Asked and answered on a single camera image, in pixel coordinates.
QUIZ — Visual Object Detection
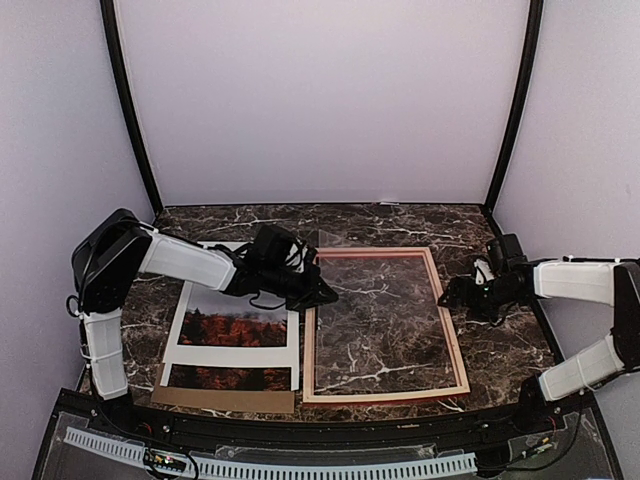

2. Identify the left black corner post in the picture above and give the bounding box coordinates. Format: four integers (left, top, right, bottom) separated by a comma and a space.
99, 0, 164, 216

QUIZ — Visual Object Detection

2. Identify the white slotted cable duct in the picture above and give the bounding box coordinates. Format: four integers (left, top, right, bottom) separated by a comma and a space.
63, 427, 478, 480

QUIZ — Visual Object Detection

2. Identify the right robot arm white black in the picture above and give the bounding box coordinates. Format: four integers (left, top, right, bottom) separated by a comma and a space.
438, 233, 639, 434

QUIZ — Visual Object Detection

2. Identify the red wooden picture frame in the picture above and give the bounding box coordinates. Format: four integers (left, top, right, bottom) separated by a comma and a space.
301, 245, 471, 405

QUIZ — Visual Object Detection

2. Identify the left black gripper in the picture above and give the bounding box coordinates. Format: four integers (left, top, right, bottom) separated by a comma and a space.
262, 263, 338, 312

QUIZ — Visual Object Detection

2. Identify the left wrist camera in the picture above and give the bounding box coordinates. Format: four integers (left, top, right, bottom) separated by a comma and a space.
285, 240, 317, 272

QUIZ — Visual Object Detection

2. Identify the black front rail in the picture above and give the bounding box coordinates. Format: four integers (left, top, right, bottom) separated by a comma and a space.
75, 396, 564, 451

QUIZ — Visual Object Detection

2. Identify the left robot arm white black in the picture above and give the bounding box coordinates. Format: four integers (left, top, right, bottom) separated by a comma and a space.
70, 208, 339, 436

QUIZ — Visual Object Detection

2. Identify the autumn forest photo print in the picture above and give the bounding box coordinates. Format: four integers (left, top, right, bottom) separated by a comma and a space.
159, 282, 300, 391

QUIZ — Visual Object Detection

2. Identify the brown cardboard backing board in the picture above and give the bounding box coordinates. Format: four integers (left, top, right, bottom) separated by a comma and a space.
151, 364, 295, 414

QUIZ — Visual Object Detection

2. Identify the clear acrylic sheet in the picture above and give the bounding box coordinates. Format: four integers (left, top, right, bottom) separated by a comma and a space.
312, 228, 459, 391

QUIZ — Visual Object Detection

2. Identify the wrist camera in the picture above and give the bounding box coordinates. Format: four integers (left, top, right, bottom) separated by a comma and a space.
285, 240, 317, 272
473, 257, 496, 287

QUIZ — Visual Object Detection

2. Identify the black corner post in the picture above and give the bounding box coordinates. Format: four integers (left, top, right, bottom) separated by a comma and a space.
99, 0, 164, 216
483, 0, 544, 213

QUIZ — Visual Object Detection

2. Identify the right black corner post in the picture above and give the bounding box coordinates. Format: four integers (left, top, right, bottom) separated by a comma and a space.
483, 0, 544, 213

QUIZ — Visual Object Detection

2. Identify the white mat board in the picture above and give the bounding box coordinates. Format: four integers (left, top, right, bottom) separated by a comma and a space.
160, 240, 304, 394

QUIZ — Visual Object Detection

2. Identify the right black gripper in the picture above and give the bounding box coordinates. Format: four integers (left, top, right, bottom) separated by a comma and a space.
438, 276, 521, 323

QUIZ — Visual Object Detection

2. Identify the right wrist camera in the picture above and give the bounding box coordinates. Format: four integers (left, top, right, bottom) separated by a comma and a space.
473, 257, 496, 287

